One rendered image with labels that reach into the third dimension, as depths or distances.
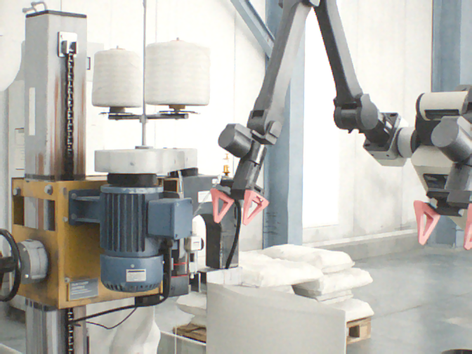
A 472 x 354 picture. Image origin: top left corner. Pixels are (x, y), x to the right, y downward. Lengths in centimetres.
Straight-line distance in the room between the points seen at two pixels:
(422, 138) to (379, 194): 761
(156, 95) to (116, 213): 31
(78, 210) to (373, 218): 793
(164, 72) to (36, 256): 55
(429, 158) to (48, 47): 103
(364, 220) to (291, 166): 192
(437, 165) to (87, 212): 92
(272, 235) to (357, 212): 154
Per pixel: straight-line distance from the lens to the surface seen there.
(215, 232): 229
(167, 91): 191
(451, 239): 1074
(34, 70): 203
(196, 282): 224
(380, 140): 223
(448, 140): 144
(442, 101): 197
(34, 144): 202
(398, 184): 1012
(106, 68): 214
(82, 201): 196
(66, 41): 199
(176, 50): 192
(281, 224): 817
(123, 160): 180
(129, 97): 213
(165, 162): 185
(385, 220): 994
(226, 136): 184
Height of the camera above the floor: 145
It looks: 3 degrees down
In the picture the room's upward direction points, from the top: 1 degrees clockwise
